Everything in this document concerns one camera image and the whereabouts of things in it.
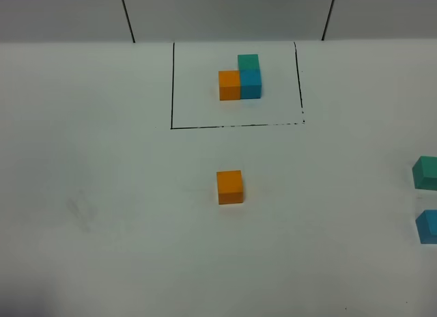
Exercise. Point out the template green block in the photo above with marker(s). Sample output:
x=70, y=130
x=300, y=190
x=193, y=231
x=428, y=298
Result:
x=248, y=62

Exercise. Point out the template orange block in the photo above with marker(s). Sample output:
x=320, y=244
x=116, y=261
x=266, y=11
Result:
x=229, y=85

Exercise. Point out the template blue block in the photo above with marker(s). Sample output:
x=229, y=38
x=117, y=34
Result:
x=250, y=84

